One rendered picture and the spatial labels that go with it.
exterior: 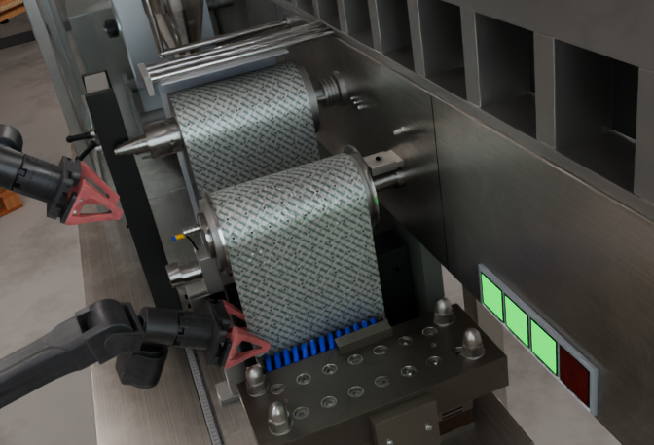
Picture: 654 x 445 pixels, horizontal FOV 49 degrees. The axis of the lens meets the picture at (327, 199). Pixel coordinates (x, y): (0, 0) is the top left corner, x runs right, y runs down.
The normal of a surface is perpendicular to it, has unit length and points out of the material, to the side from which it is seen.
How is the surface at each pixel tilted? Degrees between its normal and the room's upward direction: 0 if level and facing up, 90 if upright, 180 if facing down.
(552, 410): 0
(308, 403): 0
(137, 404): 0
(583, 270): 90
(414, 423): 90
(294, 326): 90
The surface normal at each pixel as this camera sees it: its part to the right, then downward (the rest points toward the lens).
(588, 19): -0.93, 0.29
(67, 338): -0.21, -0.77
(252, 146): 0.34, 0.42
